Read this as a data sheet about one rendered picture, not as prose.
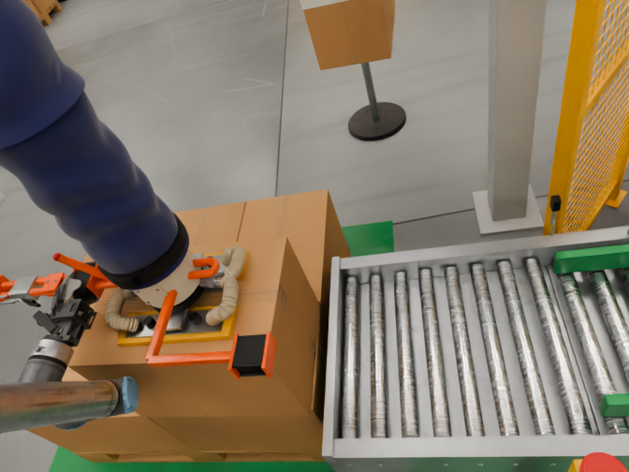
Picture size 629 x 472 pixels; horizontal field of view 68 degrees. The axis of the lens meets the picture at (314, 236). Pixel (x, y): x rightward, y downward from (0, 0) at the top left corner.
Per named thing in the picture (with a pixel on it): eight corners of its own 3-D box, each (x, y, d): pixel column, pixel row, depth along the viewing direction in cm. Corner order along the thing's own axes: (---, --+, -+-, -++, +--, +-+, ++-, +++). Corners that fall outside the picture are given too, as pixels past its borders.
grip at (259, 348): (277, 341, 105) (270, 331, 102) (272, 377, 100) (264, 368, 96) (242, 344, 107) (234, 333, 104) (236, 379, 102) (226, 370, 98)
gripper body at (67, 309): (98, 310, 129) (81, 350, 121) (72, 313, 131) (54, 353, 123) (81, 295, 123) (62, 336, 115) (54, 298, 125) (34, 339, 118)
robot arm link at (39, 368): (22, 420, 113) (-7, 405, 106) (45, 371, 121) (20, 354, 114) (56, 420, 112) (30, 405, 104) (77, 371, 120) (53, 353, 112)
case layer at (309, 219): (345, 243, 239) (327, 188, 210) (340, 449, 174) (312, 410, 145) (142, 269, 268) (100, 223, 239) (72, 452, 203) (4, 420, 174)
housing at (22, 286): (47, 283, 141) (36, 273, 138) (36, 302, 136) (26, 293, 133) (28, 285, 143) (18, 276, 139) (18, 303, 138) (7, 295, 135)
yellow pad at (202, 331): (238, 306, 128) (231, 297, 125) (231, 339, 122) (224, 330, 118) (131, 316, 137) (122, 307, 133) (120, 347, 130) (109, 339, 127)
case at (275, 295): (320, 305, 170) (286, 235, 141) (310, 416, 144) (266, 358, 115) (174, 316, 185) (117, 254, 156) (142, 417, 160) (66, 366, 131)
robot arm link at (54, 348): (46, 371, 121) (19, 354, 114) (53, 353, 124) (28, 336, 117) (74, 369, 119) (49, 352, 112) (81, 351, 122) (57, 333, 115)
